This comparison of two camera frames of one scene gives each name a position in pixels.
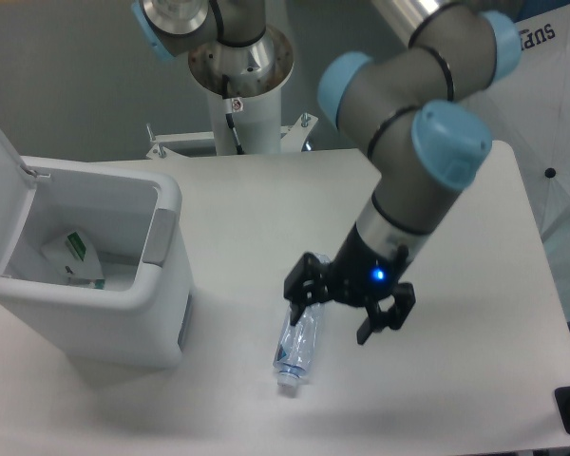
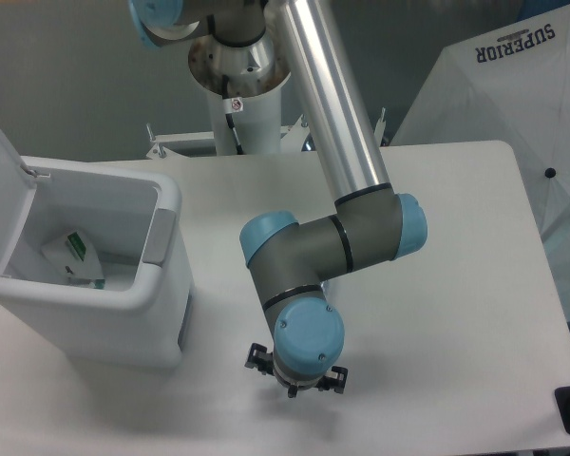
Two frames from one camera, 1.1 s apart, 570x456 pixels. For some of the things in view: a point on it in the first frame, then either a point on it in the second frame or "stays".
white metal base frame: [293, 138] stays
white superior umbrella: [541, 109] stays
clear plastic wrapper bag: [74, 256] stays
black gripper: [356, 275] → [262, 360]
